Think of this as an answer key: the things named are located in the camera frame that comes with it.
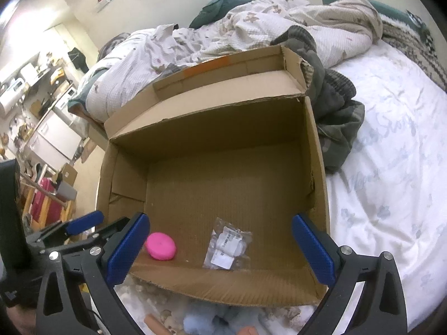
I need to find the pink rubber duck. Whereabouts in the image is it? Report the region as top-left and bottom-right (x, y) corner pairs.
(145, 232), (177, 261)

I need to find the small cardboard tube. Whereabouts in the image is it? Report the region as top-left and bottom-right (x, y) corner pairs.
(144, 314), (171, 335)

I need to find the clear plastic packet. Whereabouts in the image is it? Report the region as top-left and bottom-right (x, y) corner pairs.
(202, 218), (252, 271)

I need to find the light blue fluffy scrunchie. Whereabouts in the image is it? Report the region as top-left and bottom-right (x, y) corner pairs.
(183, 302), (271, 334)

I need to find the person left hand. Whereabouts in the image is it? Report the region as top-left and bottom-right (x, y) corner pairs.
(6, 305), (36, 335)

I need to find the small cardboard box on floor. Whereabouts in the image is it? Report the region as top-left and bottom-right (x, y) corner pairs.
(52, 163), (77, 188)

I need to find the wooden rack with pink items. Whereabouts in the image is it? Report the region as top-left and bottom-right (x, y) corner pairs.
(20, 173), (77, 231)

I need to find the white bear print bedsheet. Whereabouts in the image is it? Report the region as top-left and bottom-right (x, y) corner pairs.
(115, 42), (446, 334)

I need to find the open brown cardboard box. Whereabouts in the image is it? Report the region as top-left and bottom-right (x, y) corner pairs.
(97, 46), (329, 306)

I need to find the black hanging garment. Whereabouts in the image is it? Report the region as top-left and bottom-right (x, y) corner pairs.
(67, 47), (89, 74)

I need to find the camouflage jacket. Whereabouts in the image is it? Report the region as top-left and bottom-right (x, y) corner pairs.
(271, 25), (365, 173)

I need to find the dark green garment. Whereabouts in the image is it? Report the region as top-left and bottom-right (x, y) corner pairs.
(189, 0), (253, 29)

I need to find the patterned knit blanket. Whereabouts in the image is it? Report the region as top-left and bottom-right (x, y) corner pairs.
(380, 14), (446, 92)

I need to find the crumpled beige bear duvet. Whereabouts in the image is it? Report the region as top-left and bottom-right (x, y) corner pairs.
(68, 0), (383, 124)

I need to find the black white striped cloth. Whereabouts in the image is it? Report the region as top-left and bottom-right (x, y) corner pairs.
(406, 10), (438, 58)

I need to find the teal pillow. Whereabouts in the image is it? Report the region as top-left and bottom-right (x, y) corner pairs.
(322, 0), (421, 30)

